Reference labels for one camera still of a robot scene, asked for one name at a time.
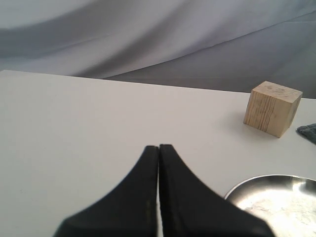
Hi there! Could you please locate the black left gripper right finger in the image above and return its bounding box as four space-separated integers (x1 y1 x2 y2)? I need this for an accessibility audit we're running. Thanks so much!
158 145 274 237

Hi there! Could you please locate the grey backdrop curtain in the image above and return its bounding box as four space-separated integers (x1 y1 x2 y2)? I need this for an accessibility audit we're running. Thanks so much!
0 0 316 98

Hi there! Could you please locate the round stainless steel plate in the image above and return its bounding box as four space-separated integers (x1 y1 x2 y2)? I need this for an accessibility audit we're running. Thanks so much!
225 174 316 237

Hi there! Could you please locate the grey fluffy towel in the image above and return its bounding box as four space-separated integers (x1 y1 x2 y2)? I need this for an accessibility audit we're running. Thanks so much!
296 123 316 144

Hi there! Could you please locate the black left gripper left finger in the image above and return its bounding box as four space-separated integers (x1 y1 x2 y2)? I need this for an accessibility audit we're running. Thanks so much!
55 146 158 237

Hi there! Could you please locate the light wooden cube block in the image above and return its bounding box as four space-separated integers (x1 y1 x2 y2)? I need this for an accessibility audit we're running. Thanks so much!
243 81 303 138

